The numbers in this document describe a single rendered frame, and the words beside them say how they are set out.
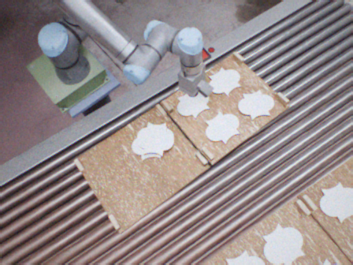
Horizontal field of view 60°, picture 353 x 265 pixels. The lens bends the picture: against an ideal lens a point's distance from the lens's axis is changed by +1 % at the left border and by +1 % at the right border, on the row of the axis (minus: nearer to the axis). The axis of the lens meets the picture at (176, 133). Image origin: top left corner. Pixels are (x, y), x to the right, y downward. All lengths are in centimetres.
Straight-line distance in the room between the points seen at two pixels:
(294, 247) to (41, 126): 202
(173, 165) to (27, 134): 164
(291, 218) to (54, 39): 108
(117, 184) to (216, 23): 199
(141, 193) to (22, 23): 248
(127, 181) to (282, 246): 59
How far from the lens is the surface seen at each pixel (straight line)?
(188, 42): 94
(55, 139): 138
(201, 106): 127
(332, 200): 122
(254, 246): 113
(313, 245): 118
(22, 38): 321
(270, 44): 152
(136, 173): 119
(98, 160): 125
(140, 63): 94
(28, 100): 276
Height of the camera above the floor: 205
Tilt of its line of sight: 65 degrees down
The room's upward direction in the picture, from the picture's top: 10 degrees counter-clockwise
